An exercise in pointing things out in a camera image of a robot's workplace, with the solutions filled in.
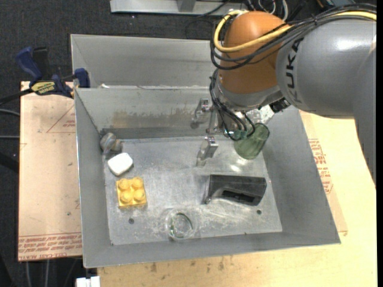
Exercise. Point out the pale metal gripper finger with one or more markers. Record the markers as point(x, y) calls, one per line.
point(207, 149)
point(201, 112)

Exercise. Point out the green clear plastic cup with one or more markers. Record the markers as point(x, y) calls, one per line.
point(252, 144)

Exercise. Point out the black hollow box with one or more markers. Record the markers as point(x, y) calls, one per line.
point(236, 187)

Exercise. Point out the grey metal bin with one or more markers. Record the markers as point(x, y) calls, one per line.
point(167, 196)

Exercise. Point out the clear glass cup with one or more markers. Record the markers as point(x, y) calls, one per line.
point(179, 224)

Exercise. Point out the yellow toy brick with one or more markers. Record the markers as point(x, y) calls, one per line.
point(131, 193)

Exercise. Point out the white rounded block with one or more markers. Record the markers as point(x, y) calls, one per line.
point(120, 164)

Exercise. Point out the grey marbled stone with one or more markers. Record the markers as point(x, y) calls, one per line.
point(108, 142)

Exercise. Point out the brown cardboard board red print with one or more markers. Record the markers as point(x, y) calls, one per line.
point(48, 172)

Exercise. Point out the black cylinder on white bracket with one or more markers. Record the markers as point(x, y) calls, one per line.
point(279, 106)

